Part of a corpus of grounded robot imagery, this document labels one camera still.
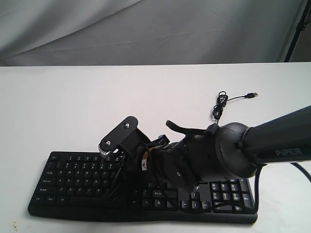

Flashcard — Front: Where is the black USB cable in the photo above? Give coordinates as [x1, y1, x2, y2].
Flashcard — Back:
[210, 91, 259, 124]

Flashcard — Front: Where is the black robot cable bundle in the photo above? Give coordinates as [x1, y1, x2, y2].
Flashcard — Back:
[106, 119, 311, 214]

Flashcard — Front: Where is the black acer keyboard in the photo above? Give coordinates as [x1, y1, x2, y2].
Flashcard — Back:
[28, 150, 258, 224]

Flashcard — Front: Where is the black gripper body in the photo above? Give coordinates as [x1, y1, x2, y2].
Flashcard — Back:
[131, 138, 219, 193]

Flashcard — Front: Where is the black tripod stand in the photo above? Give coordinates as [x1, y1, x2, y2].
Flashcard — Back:
[284, 0, 311, 63]

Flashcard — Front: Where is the grey backdrop cloth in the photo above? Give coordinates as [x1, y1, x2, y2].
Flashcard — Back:
[0, 0, 307, 66]

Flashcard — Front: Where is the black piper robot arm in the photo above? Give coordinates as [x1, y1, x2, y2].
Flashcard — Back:
[98, 107, 311, 192]

